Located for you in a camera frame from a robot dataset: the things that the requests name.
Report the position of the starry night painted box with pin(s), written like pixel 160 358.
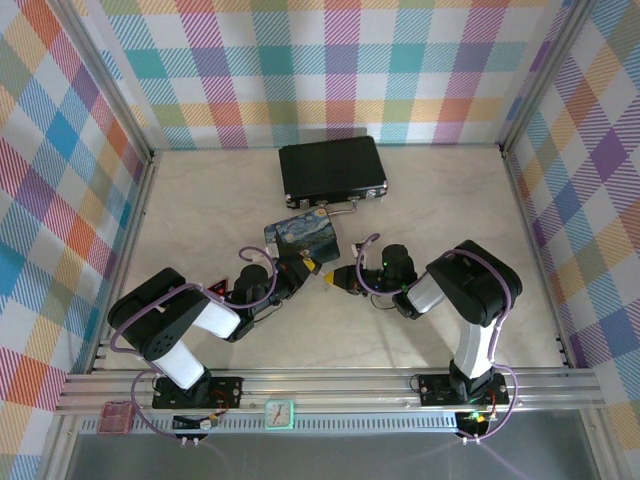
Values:
pixel 307 232

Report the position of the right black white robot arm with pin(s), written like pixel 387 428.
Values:
pixel 480 285

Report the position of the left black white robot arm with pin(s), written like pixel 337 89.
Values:
pixel 160 320

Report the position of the small black red object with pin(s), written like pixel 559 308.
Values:
pixel 218 287

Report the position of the black hard briefcase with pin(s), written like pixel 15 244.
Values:
pixel 330 165

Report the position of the teal square clock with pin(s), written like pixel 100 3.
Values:
pixel 279 414

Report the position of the left black power connector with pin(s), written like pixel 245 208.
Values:
pixel 192 424

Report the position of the black power connector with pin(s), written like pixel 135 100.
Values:
pixel 192 424
pixel 475 419

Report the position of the right black power connector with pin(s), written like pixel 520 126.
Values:
pixel 475 419

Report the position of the pink translucent plastic box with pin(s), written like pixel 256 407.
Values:
pixel 116 418

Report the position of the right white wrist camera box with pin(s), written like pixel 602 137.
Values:
pixel 357 248

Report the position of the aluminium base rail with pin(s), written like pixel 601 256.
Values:
pixel 330 385

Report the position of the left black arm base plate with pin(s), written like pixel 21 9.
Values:
pixel 225 392

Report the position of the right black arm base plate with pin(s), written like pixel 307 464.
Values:
pixel 435 389

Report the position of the aluminium side rail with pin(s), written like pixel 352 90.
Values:
pixel 127 250
pixel 530 240

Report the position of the aluminium frame post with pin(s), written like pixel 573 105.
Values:
pixel 105 80
pixel 545 75

